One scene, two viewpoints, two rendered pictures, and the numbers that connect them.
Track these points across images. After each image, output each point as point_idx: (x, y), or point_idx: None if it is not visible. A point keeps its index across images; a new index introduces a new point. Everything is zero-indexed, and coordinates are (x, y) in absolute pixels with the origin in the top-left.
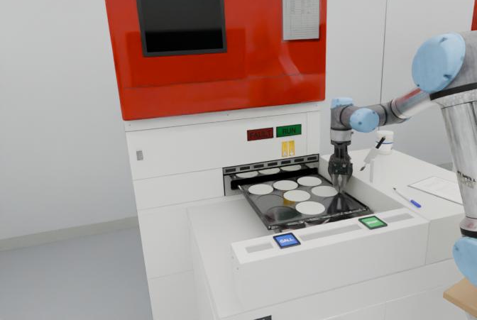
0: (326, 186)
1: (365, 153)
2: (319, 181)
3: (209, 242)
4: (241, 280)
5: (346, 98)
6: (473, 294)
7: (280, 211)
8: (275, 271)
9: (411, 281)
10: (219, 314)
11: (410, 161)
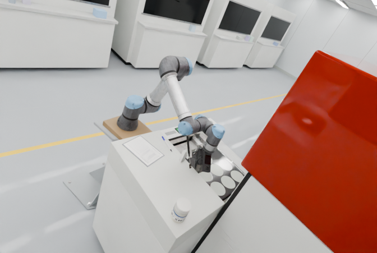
0: (205, 180)
1: (191, 211)
2: (211, 187)
3: (233, 155)
4: None
5: (216, 124)
6: (143, 129)
7: (216, 155)
8: None
9: None
10: None
11: (157, 193)
